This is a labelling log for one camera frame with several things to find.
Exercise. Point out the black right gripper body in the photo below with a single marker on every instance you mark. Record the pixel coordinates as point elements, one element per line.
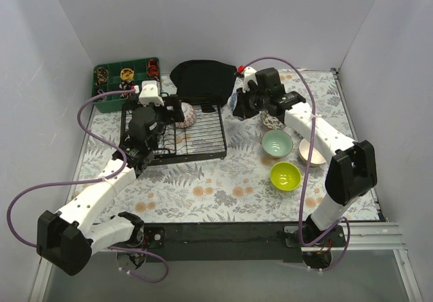
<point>243,102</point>

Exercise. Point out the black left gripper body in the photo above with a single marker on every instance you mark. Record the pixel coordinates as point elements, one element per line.
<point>173,108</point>

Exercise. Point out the white red patterned bowl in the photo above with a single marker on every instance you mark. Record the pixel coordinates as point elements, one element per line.
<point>189,114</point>

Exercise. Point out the floral brown leaf bowl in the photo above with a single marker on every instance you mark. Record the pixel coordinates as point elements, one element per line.
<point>271,122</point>

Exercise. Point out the white blue patterned bowl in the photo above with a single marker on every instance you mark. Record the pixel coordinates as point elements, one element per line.
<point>232,102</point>

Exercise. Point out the celadon green bowl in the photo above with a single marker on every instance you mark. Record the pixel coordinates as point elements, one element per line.
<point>277,143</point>

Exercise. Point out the yellow-green bowl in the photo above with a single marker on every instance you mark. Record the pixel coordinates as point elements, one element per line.
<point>285,176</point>

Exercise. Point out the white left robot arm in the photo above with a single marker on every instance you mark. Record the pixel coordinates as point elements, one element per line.
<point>69,237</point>

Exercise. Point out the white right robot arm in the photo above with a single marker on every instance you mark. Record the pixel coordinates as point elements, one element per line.
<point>352,168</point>

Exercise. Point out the black cloth bag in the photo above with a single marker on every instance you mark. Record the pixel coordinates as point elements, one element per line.
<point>204,78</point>

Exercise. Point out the green compartment tray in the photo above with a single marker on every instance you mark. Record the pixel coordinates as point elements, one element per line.
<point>118,76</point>

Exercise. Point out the floral table mat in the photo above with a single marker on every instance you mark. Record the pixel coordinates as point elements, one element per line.
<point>236,188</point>

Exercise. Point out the black base bar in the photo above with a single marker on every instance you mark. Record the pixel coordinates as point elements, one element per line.
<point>223,241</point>

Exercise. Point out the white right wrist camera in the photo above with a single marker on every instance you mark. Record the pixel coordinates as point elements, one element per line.
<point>246,74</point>

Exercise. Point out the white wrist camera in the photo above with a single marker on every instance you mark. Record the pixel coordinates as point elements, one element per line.
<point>246,74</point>
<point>149,93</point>

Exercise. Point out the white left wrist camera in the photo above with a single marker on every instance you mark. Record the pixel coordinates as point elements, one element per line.
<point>149,93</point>

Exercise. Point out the black wire dish rack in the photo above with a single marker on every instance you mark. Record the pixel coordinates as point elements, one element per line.
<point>204,140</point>

